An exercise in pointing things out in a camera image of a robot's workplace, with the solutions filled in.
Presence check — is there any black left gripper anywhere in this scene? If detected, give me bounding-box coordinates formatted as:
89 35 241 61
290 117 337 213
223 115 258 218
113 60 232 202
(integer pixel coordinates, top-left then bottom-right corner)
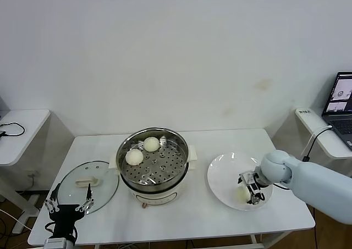
45 182 96 237

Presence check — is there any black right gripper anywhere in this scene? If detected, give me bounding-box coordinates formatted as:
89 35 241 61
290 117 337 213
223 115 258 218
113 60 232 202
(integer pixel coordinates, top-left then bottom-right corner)
237 171 266 206

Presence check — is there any white steamed baozi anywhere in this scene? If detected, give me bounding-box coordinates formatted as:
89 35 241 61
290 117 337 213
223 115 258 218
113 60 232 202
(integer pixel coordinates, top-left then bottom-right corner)
125 149 144 167
144 136 160 153
233 186 251 204

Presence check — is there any round glass pot lid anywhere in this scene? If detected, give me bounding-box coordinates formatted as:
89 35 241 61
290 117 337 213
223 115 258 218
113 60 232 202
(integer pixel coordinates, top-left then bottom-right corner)
56 160 120 217

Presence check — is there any stainless steel steamer basket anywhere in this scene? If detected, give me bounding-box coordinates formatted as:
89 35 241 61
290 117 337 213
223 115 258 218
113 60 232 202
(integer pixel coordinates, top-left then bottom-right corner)
109 127 199 188

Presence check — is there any round white plate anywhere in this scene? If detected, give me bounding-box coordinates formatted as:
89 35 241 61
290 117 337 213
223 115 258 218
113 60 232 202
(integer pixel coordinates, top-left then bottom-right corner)
207 152 274 212

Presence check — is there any cream electric cooker pot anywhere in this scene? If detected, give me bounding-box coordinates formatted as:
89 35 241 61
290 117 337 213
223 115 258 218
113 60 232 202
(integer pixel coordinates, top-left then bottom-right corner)
120 161 199 209

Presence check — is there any white side table with laptop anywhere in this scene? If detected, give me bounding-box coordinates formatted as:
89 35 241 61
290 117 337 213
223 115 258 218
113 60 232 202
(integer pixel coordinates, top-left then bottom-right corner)
295 107 352 218

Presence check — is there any grey open laptop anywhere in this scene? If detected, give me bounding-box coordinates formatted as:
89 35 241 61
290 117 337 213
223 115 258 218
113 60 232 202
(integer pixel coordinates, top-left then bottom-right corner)
321 72 352 151

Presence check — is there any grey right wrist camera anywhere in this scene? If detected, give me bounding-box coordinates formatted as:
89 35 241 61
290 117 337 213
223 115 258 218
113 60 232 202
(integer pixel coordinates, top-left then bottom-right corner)
239 171 256 184

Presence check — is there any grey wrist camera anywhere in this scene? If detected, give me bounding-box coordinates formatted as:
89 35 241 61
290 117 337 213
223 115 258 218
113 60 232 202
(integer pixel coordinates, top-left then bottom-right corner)
43 238 67 249
239 171 256 184

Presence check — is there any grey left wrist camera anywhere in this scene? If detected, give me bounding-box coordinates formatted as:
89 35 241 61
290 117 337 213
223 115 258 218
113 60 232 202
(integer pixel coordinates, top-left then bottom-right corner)
43 238 67 249

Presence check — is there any white floor cable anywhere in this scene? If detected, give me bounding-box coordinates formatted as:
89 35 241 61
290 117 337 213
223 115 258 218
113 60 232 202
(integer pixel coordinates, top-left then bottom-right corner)
0 209 34 230

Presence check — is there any black cable with adapter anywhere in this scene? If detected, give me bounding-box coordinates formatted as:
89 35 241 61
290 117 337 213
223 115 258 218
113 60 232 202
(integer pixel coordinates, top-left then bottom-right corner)
302 128 333 162

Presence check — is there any white laptop cable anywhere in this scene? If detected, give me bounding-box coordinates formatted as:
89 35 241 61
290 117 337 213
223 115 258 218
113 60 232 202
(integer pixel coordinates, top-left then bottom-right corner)
301 125 333 156

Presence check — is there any white side table with cable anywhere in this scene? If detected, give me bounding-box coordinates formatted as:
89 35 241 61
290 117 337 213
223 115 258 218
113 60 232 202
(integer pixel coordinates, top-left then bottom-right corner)
0 109 52 235

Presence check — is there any black looped cable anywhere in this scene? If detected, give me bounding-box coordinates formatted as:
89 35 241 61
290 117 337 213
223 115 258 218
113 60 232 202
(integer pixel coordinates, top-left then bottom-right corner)
0 122 25 139

